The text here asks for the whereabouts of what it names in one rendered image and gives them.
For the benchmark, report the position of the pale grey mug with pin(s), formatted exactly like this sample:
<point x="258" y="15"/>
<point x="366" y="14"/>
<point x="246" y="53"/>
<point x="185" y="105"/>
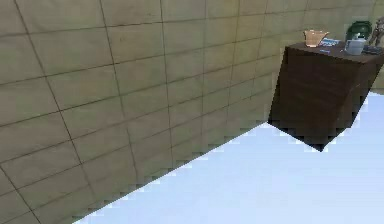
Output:
<point x="354" y="46"/>

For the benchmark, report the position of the grey brown statuette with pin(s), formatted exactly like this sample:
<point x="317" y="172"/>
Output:
<point x="378" y="32"/>

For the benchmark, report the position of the blue and white book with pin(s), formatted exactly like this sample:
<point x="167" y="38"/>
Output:
<point x="330" y="42"/>

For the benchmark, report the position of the dark grey flat device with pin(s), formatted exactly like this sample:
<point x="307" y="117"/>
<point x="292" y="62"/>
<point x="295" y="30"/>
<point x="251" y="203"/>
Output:
<point x="372" y="50"/>

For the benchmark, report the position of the dark brown wooden cabinet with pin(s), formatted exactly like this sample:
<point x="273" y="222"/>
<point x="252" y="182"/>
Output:
<point x="316" y="96"/>

